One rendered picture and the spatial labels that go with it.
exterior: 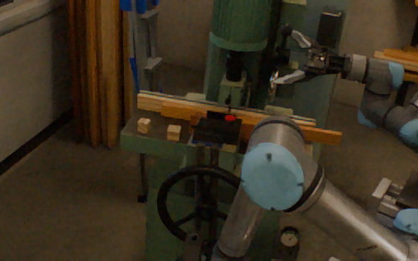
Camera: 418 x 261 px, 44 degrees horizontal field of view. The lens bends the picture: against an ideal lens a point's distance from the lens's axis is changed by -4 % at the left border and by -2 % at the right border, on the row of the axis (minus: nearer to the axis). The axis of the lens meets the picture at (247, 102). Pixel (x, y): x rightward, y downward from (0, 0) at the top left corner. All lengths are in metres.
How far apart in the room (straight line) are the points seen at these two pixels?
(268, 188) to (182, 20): 3.42
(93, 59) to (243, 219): 2.00
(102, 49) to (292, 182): 2.22
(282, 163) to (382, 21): 3.11
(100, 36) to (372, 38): 2.01
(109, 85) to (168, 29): 1.40
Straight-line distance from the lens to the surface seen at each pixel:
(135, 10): 2.42
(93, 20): 3.00
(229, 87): 1.65
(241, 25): 1.54
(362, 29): 4.01
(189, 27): 4.31
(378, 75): 1.46
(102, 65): 3.09
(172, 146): 1.65
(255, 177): 0.97
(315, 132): 1.74
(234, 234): 1.26
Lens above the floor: 1.75
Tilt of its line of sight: 26 degrees down
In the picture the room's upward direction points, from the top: 8 degrees clockwise
